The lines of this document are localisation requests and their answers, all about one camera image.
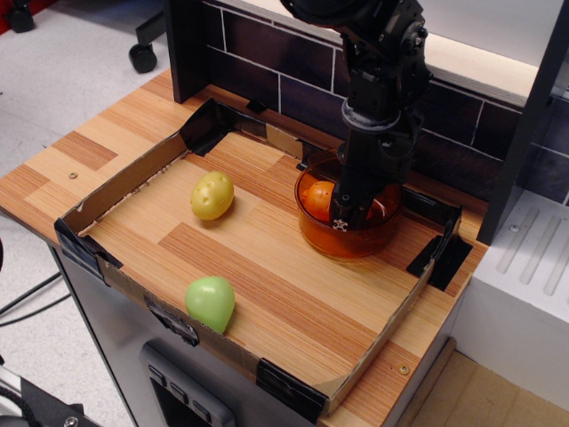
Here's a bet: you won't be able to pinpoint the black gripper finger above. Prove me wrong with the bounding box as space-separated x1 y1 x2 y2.
350 205 373 230
330 199 351 230

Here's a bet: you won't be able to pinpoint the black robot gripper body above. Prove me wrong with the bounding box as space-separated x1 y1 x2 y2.
333 101 423 214

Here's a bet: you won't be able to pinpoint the orange toy carrot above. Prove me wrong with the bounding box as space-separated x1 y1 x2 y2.
301 181 335 222

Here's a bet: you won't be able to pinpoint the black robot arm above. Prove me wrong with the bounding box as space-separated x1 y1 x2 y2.
283 1 432 231

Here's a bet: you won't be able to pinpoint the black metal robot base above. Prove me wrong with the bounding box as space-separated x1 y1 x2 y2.
1 359 99 427

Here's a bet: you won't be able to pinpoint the transparent orange plastic pot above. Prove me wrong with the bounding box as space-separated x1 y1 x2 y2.
295 151 404 258

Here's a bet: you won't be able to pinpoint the cardboard fence with black tape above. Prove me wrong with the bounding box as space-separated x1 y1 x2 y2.
55 100 473 426

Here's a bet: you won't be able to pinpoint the yellow toy potato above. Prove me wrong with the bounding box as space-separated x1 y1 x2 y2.
190 171 234 221

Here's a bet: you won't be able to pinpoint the green toy pear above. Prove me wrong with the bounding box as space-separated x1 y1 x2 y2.
185 276 235 334

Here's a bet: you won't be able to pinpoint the white toy sink unit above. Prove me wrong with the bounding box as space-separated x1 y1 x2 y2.
453 88 569 401

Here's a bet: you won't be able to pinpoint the grey oven control panel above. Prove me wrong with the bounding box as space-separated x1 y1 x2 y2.
140 343 236 427

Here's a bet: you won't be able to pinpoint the black office chair base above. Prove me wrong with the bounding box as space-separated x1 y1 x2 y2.
1 1 165 74

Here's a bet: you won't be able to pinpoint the dark vertical post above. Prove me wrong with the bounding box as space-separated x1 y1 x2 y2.
477 1 568 245

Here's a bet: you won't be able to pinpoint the black floor cable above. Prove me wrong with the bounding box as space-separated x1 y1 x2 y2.
0 270 72 328

